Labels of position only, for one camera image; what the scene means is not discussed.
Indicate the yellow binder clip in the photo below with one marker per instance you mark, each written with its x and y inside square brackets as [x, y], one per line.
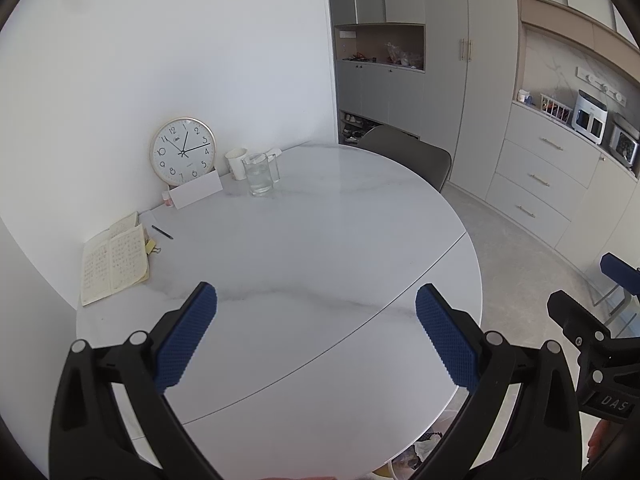
[149, 246]

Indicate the white folded card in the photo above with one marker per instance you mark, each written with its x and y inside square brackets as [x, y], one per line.
[197, 192]

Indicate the black pen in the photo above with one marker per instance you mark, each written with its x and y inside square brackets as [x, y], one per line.
[162, 232]

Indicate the silver toaster oven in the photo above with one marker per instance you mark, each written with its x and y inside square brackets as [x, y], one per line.
[625, 147]

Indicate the row of shoes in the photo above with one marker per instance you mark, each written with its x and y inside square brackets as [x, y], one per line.
[352, 130]

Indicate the white waste bin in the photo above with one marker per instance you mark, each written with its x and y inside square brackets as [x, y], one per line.
[400, 472]

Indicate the white wall hook rail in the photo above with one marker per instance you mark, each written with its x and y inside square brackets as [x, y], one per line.
[600, 84]

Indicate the clutter on niche shelf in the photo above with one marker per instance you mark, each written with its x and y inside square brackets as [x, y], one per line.
[400, 55]

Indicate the white countertop appliance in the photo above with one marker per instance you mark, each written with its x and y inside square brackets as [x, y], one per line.
[590, 117]

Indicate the glass pitcher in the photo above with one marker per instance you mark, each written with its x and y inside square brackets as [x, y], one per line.
[260, 177]

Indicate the grey drawer cabinet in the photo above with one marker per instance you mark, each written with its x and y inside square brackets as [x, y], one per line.
[540, 160]

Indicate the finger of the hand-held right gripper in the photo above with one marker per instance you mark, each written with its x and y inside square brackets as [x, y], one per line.
[617, 267]
[570, 315]

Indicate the tall grey cupboard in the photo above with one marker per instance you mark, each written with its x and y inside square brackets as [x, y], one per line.
[470, 110]

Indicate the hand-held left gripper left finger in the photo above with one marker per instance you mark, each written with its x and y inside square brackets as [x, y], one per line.
[187, 335]

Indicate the small pink bottle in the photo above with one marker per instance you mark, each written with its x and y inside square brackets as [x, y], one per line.
[168, 201]

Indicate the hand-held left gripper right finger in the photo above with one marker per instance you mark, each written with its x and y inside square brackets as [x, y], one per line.
[445, 340]

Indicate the round wall clock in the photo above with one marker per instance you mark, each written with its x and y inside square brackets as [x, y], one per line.
[182, 150]

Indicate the dish rack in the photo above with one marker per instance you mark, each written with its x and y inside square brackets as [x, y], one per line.
[555, 109]

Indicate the grey cabinet with open niche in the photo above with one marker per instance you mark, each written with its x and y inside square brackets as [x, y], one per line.
[380, 95]

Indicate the dark grey dining chair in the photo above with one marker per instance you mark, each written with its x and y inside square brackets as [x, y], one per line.
[407, 152]

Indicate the open notebook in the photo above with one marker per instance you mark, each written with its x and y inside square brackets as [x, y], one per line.
[112, 267]

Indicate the small white counter cup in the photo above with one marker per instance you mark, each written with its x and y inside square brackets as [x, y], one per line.
[523, 96]

